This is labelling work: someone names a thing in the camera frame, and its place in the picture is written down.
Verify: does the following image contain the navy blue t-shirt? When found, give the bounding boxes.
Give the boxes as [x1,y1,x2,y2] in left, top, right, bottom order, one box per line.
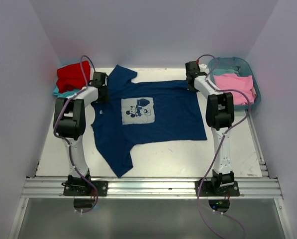
[91,65,207,178]

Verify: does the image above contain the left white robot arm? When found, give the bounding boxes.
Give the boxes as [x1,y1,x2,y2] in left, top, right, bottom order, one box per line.
[53,72,108,196]

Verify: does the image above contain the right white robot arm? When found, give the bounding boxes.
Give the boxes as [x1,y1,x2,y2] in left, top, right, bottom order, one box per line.
[185,61,234,196]

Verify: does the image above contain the teal t-shirt in basket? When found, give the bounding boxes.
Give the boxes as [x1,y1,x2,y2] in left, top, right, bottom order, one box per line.
[212,66,240,76]

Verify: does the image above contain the red folded t-shirt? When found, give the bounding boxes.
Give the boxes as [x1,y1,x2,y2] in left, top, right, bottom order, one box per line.
[56,61,91,93]

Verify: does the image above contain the teal folded t-shirt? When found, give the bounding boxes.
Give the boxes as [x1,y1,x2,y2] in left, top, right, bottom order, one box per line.
[52,86,79,98]

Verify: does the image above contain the pink t-shirt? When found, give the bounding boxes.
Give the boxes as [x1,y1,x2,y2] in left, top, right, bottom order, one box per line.
[214,73,257,104]

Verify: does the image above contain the teal plastic basket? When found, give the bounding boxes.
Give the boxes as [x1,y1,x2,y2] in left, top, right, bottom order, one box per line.
[208,57,261,109]

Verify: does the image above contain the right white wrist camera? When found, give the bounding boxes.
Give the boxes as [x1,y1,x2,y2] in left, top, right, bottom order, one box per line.
[199,63,209,74]

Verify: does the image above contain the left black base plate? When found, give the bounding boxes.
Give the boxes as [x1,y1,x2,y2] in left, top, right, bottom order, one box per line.
[61,180,108,197]

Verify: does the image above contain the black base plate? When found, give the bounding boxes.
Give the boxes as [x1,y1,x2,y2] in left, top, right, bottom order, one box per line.
[195,179,240,197]
[61,180,108,197]

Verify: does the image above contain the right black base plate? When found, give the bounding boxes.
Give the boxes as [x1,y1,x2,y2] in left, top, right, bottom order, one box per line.
[195,179,240,197]

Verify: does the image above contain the aluminium mounting rail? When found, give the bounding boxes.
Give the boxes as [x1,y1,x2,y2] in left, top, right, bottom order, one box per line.
[20,109,285,200]

